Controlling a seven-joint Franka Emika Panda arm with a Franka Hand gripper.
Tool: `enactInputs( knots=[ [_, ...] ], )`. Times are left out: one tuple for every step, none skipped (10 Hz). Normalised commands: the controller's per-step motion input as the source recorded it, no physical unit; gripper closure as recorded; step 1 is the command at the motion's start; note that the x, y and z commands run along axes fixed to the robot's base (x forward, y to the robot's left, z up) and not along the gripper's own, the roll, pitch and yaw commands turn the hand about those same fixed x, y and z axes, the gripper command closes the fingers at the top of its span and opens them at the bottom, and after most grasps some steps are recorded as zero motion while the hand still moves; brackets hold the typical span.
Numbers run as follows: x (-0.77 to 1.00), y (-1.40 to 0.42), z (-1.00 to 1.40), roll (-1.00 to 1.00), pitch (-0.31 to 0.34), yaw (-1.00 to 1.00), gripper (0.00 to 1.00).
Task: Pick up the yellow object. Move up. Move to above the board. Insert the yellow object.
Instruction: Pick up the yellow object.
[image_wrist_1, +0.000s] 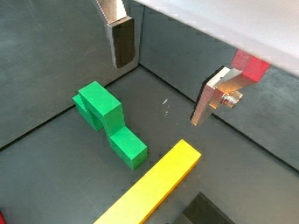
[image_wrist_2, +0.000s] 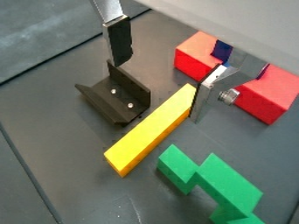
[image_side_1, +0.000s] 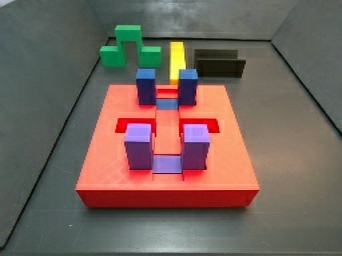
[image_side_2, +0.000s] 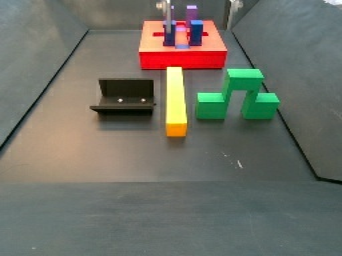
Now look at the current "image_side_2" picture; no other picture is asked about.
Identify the left dark blue post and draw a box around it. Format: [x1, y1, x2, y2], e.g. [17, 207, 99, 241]
[163, 20, 176, 46]

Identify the purple rear post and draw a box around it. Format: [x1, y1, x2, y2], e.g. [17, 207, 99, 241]
[186, 5, 198, 27]

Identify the right dark blue post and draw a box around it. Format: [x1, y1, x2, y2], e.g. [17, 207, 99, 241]
[190, 20, 203, 46]

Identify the green arch-shaped block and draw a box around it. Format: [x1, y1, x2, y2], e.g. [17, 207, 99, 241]
[195, 68, 281, 120]

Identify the long yellow block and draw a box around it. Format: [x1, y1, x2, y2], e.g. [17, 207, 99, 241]
[166, 67, 187, 137]

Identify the black angled bracket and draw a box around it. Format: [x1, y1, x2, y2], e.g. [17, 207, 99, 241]
[90, 78, 155, 113]

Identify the dark blue post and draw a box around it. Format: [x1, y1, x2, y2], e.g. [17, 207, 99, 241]
[163, 20, 176, 46]
[190, 20, 203, 46]

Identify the red slotted board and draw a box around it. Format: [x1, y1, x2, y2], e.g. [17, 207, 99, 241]
[139, 20, 227, 69]

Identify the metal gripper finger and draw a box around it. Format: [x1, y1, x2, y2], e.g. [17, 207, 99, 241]
[156, 0, 171, 33]
[227, 0, 243, 29]

